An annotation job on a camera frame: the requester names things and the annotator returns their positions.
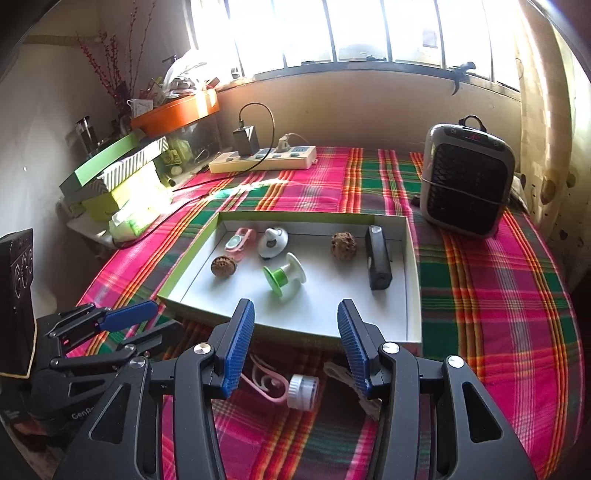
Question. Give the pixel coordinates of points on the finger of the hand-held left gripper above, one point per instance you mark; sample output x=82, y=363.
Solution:
x=129, y=314
x=147, y=339

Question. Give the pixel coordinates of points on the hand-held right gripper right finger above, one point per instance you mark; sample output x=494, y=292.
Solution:
x=353, y=346

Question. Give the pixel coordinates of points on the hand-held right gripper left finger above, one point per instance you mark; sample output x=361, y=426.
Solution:
x=240, y=346

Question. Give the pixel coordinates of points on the green and white cardboard box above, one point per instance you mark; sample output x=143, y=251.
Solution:
x=332, y=300

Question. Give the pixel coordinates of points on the brown walnut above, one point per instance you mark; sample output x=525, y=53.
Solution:
x=225, y=266
x=344, y=247

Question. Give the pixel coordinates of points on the black flashlight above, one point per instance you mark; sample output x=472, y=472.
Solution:
x=378, y=258

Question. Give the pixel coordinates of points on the pink nail clipper case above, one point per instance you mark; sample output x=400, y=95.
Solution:
x=240, y=240

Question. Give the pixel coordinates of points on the white round knob holder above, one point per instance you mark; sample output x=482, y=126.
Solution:
x=272, y=244

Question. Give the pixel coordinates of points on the green and white spool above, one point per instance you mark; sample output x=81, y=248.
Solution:
x=281, y=277

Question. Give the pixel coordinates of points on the green tissue pack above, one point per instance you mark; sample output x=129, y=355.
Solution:
x=134, y=217

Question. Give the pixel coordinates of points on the yellow-green box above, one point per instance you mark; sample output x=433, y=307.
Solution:
x=104, y=203

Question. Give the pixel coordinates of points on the pink and green plaid tablecloth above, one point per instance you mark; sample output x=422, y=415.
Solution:
x=485, y=300

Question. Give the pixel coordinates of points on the white striped box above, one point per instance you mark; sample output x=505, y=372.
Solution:
x=134, y=166

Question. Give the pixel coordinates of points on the clear plastic container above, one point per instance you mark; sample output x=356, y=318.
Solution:
x=184, y=150

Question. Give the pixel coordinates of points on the glass jar with metal lid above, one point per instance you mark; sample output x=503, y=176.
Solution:
x=85, y=134

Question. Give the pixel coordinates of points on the cream power strip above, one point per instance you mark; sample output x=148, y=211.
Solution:
x=277, y=159

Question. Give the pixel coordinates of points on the grey and black heater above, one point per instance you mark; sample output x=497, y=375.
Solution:
x=466, y=184

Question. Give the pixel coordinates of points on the black charger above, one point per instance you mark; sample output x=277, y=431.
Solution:
x=244, y=141

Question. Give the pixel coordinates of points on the orange tray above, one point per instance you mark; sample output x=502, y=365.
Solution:
x=175, y=113

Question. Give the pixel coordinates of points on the white plug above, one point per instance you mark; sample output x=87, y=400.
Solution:
x=284, y=143

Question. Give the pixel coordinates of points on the pile of assorted packets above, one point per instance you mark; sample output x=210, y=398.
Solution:
x=184, y=74

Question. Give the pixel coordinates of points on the red berry branches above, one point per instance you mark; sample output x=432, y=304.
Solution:
x=111, y=60

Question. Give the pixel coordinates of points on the barred window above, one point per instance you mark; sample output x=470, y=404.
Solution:
x=360, y=32

